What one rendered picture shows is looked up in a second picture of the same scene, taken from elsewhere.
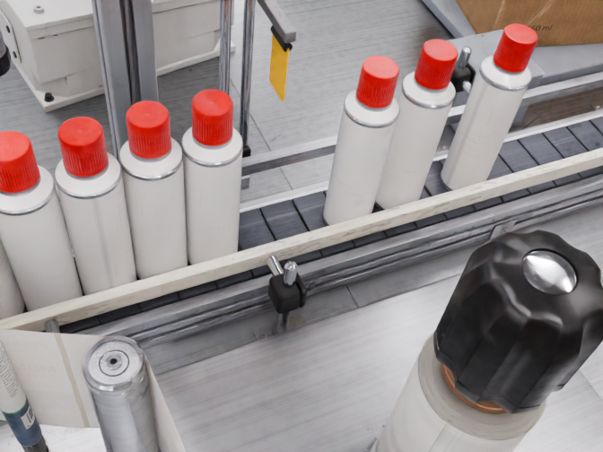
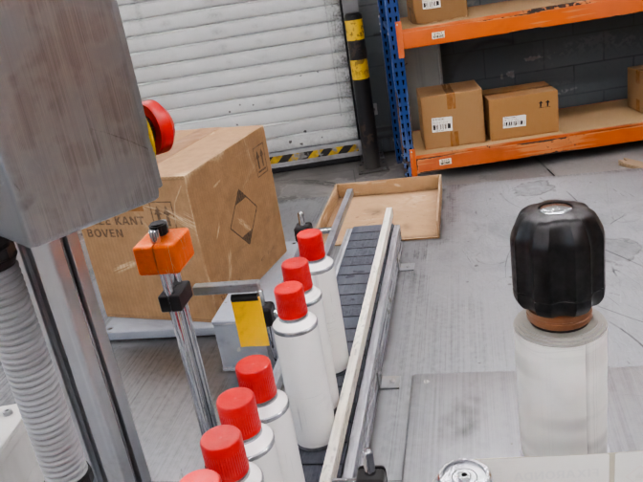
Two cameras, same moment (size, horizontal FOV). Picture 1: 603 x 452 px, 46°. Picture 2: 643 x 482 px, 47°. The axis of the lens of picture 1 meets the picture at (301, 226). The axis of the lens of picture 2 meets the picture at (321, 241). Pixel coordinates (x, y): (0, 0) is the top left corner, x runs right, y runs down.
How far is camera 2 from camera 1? 45 cm
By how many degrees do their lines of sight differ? 46
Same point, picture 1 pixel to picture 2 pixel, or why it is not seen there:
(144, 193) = (269, 469)
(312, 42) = not seen: hidden behind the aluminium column
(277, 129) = (173, 469)
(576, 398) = not seen: hidden behind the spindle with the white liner
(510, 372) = (591, 266)
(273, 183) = not seen: outside the picture
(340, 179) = (310, 395)
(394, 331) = (437, 447)
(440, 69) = (306, 271)
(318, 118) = (187, 439)
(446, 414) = (581, 340)
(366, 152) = (318, 353)
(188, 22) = (21, 462)
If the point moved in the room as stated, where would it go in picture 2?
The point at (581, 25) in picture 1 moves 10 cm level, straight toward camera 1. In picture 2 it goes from (251, 268) to (273, 285)
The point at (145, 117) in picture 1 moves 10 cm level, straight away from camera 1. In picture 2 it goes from (238, 399) to (142, 387)
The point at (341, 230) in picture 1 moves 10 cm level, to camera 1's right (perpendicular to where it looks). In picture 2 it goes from (340, 429) to (391, 384)
